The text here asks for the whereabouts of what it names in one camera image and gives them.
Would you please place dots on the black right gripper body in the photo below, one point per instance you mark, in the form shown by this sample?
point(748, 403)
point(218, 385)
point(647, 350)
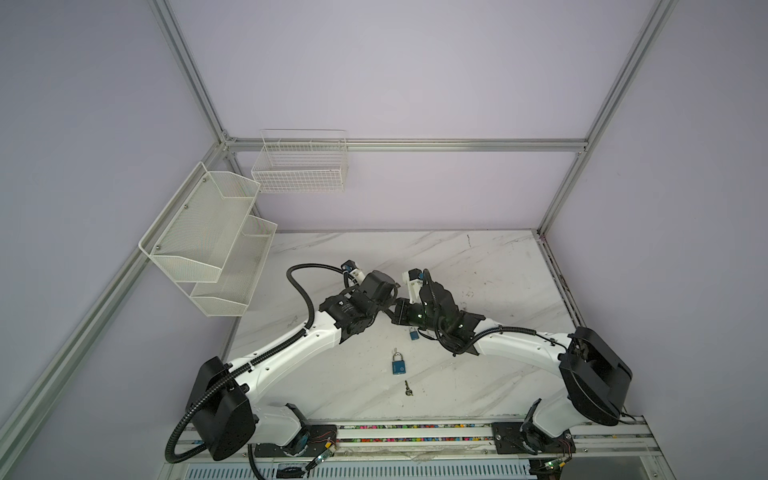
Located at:
point(410, 314)

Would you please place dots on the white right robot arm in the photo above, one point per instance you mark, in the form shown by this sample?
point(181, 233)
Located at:
point(595, 380)

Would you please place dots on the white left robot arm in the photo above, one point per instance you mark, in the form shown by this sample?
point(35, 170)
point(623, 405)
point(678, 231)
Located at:
point(224, 411)

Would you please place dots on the large blue padlock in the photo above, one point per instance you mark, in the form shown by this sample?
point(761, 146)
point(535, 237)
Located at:
point(398, 364)

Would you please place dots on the lower white mesh shelf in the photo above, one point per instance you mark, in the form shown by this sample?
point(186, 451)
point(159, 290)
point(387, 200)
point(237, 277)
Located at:
point(232, 294)

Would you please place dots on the white mesh shelf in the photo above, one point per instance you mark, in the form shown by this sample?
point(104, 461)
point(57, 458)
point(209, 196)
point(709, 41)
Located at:
point(193, 237)
point(232, 294)

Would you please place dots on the upper white mesh shelf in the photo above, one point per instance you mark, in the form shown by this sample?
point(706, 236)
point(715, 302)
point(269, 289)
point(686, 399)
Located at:
point(193, 237)

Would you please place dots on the white wire basket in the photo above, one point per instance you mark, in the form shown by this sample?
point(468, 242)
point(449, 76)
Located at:
point(301, 161)

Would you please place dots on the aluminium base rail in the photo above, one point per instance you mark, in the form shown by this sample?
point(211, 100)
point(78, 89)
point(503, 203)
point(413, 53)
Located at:
point(443, 449)

